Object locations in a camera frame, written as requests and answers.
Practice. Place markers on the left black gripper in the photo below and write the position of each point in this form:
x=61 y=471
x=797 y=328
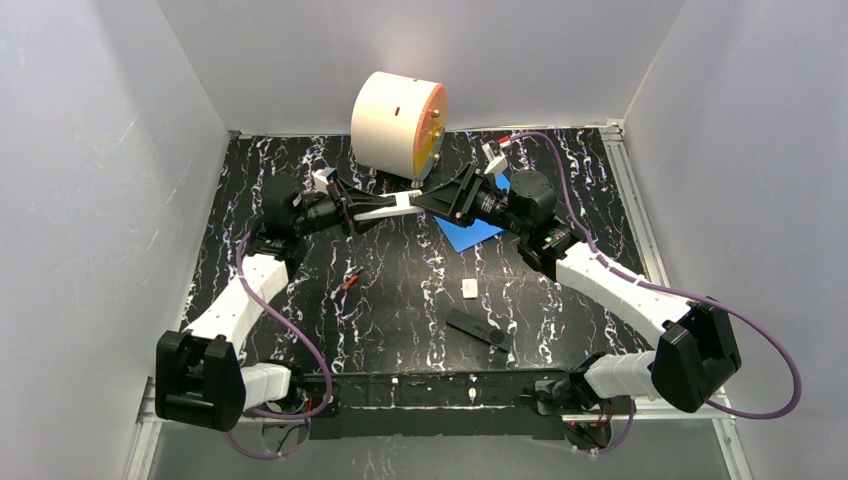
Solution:
x=342 y=208

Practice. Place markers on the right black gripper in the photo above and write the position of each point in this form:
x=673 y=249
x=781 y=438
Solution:
x=469 y=196

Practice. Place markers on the white remote control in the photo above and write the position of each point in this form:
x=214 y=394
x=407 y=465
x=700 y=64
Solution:
x=402 y=206

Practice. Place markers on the white battery cover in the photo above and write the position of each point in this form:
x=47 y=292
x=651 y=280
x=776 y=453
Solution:
x=469 y=288

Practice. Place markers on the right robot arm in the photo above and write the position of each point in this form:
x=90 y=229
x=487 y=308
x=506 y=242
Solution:
x=693 y=345

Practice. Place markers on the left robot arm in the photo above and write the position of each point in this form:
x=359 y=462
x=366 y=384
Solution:
x=198 y=378

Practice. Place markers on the black remote control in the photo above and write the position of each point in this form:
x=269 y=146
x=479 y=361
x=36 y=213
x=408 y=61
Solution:
x=479 y=329

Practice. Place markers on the blue foam pad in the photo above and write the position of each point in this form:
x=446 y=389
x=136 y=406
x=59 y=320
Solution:
x=462 y=238

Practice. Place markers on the white cylinder orange face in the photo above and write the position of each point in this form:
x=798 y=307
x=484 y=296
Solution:
x=398 y=124

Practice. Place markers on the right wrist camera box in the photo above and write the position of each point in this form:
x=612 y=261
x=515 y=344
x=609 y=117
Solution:
x=494 y=151

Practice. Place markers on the aluminium frame rail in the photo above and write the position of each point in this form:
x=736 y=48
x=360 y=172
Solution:
x=724 y=425

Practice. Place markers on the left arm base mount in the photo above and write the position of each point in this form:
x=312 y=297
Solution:
x=311 y=393

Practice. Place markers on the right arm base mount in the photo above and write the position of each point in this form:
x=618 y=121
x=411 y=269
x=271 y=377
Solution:
x=555 y=398

